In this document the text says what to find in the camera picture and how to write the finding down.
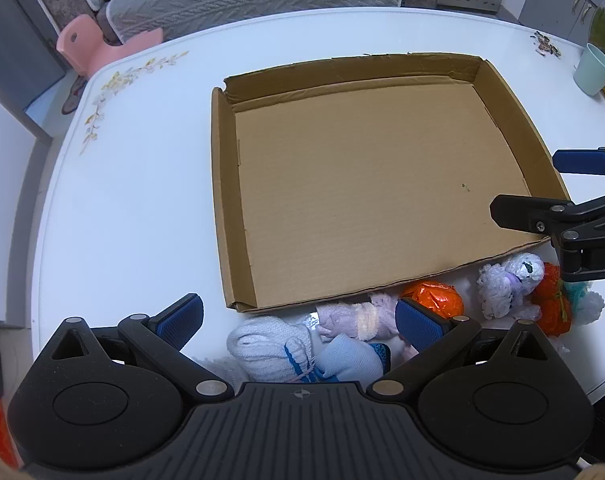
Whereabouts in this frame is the shallow cardboard box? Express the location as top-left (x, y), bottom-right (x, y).
top-left (211, 53), bottom-right (572, 314)

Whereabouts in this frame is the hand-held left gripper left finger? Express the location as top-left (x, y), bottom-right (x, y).
top-left (50, 294), bottom-right (233, 403)

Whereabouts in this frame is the grey quilted sofa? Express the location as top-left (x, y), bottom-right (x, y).
top-left (30, 0), bottom-right (409, 45)

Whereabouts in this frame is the pile of seed shells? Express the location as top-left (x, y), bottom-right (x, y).
top-left (531, 31), bottom-right (564, 57)

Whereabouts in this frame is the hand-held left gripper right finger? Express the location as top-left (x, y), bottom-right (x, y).
top-left (367, 297), bottom-right (553, 403)

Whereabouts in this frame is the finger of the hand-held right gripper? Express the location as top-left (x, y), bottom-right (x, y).
top-left (553, 142), bottom-right (605, 178)
top-left (489, 195), bottom-right (579, 236)

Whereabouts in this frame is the grey slipper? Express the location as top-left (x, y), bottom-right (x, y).
top-left (61, 74), bottom-right (89, 114)

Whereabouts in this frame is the pink plastic chair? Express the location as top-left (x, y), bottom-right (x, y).
top-left (56, 15), bottom-right (164, 74)

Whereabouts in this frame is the green cup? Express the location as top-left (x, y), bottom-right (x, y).
top-left (573, 42), bottom-right (605, 96)

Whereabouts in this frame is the white blue knit sock bundle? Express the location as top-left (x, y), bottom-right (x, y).
top-left (226, 317), bottom-right (317, 385)

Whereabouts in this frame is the lilac bundle cream band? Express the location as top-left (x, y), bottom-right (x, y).
top-left (316, 292), bottom-right (404, 345)

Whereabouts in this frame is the orange plastic bundle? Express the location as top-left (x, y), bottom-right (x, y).
top-left (531, 262), bottom-right (575, 337)
top-left (399, 280), bottom-right (465, 322)

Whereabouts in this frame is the dark grey door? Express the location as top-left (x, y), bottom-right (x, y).
top-left (0, 0), bottom-right (69, 137)

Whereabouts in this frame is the white bundle teal fuzzy band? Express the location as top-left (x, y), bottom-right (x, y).
top-left (562, 280), bottom-right (605, 330)

